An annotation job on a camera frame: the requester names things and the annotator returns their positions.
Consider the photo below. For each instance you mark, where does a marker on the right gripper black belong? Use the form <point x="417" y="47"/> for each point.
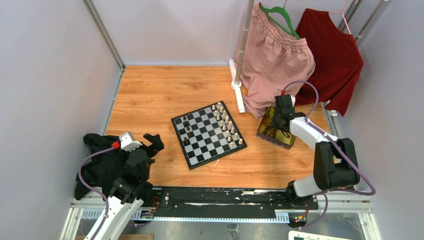
<point x="275" y="124"/>

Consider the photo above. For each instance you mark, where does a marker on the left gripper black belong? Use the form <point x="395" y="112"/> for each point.
<point x="156" y="146"/>

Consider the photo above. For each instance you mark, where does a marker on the yellow transparent piece tray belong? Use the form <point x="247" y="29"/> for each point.
<point x="266" y="120"/>

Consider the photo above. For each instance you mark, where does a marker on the dark chess piece cluster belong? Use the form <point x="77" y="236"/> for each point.
<point x="188" y="131"/>

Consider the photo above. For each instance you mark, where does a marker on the black white chess board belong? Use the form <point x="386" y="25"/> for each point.
<point x="201" y="150"/>

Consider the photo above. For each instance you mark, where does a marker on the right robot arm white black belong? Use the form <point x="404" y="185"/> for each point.
<point x="335" y="162"/>

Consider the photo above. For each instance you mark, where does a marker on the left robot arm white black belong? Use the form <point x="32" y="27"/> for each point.
<point x="130" y="190"/>

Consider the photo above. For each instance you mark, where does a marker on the dark chess pieces in tray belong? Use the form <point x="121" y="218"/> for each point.
<point x="276" y="134"/>

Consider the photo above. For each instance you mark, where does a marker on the row of light chess pieces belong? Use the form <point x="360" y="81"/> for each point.
<point x="224" y="128"/>

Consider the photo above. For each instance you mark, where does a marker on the pink hanging shorts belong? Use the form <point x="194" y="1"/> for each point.
<point x="274" y="61"/>

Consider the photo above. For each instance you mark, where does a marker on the white clothes rack stand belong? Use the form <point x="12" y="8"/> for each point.
<point x="235" y="65"/>

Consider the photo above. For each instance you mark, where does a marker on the black cloth heap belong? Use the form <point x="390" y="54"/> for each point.
<point x="103" y="169"/>

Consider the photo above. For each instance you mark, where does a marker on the dark red hanging shirt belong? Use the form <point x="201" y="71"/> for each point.
<point x="338" y="62"/>

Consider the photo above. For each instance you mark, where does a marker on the pink clothes hanger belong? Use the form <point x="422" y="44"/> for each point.
<point x="342" y="13"/>

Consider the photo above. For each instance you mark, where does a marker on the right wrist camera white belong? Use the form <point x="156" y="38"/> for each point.
<point x="291" y="98"/>

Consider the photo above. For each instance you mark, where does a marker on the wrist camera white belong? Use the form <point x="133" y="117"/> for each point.
<point x="126" y="142"/>
<point x="291" y="98"/>

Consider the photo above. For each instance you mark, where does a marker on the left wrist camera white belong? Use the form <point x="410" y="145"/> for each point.
<point x="126" y="142"/>

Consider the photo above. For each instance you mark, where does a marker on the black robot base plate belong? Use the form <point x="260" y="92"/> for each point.
<point x="231" y="205"/>

